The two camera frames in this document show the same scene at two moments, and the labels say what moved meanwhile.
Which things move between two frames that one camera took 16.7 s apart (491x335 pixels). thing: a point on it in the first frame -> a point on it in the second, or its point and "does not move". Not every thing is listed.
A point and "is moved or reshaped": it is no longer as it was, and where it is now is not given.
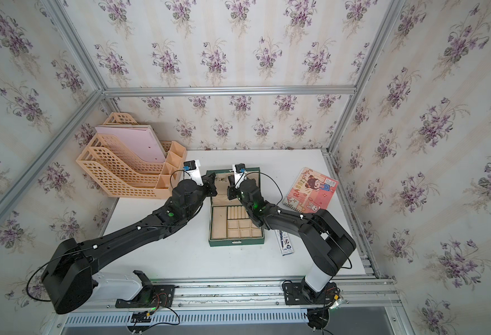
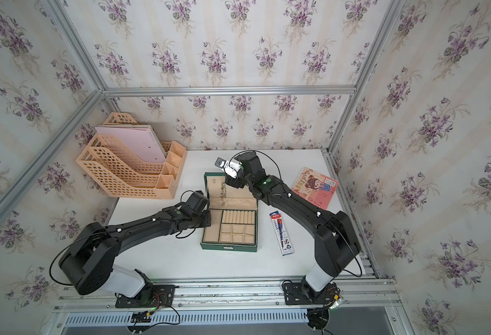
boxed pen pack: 284,242 does not move
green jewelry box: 229,225 is moved or reshaped
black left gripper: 208,183 -> 208,217
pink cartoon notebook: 310,192 does not move
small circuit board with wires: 143,317 does not move
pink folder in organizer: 139,142 does not move
